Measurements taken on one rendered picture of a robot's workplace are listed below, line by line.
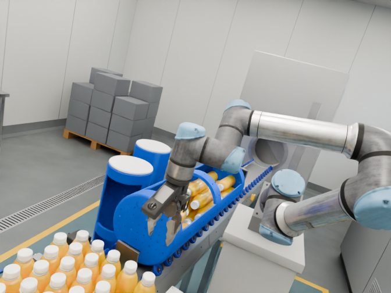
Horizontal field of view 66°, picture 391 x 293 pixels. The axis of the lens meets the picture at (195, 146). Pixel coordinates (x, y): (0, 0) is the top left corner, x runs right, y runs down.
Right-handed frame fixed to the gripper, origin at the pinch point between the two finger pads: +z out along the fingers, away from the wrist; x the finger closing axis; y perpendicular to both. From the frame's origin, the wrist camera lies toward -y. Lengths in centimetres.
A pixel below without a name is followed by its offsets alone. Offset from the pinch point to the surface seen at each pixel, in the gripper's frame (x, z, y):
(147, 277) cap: -0.7, 13.3, -1.2
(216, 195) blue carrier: 4, 6, 60
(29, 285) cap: 19.9, 13.3, -25.3
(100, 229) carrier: 70, 63, 64
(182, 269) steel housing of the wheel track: 2, 36, 39
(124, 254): 16.1, 21.4, 10.6
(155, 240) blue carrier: 8.8, 14.3, 17.4
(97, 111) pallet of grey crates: 290, 64, 283
